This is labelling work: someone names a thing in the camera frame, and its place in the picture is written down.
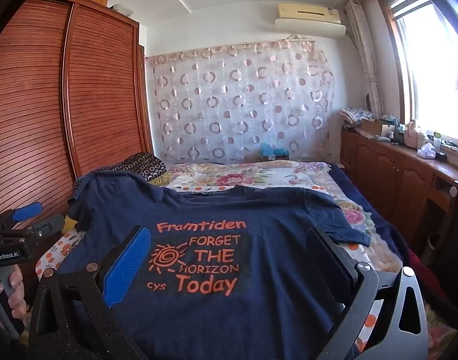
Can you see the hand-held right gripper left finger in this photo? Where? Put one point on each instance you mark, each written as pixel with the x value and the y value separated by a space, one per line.
pixel 127 266

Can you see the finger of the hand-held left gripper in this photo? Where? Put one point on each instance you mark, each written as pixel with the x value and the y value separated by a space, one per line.
pixel 49 227
pixel 26 212

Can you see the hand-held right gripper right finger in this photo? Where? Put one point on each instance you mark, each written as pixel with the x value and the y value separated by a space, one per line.
pixel 328 262

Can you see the navy printed t-shirt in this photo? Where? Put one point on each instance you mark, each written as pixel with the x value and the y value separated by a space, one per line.
pixel 214 213

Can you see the person's left hand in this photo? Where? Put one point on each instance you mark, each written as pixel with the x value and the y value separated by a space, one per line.
pixel 17 296

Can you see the yellow plush toy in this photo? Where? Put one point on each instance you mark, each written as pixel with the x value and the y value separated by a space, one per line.
pixel 69 223

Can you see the orange fruit print sheet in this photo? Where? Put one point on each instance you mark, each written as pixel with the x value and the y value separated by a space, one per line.
pixel 56 251

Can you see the navy bed sheet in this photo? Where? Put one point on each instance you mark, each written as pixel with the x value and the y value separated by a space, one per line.
pixel 378 213

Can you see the red cloth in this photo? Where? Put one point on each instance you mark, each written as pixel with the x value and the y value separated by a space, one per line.
pixel 416 270

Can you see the patterned folded pillow stack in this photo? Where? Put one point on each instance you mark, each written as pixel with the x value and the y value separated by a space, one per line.
pixel 146 165

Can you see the wooden cabinet counter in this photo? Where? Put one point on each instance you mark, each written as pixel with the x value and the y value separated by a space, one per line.
pixel 382 172

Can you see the white waste bin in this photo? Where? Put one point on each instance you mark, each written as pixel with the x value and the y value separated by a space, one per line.
pixel 435 245

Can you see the floral blanket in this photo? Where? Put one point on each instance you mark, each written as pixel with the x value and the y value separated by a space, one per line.
pixel 251 176

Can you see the blue packet box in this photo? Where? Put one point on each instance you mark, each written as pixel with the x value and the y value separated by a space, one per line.
pixel 274 153

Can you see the wooden slatted wardrobe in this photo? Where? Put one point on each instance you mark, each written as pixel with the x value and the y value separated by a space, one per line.
pixel 101 101

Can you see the cardboard box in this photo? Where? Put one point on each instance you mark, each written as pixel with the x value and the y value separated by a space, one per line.
pixel 373 127

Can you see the white tissue pack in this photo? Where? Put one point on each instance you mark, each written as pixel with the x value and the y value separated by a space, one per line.
pixel 426 152

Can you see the stack of folded cloths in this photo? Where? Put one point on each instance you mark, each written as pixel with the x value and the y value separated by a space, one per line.
pixel 356 116

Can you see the pink bottle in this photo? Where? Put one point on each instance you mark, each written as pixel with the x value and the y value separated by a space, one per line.
pixel 411 135

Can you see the circle-patterned sheer curtain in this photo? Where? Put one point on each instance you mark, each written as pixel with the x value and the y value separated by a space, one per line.
pixel 232 120

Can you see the wooden framed window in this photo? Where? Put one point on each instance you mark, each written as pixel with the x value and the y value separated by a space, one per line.
pixel 431 82

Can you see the white storage box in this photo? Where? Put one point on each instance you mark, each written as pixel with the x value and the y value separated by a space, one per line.
pixel 121 9

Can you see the cream wall air conditioner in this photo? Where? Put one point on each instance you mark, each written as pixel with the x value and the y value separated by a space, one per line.
pixel 311 18

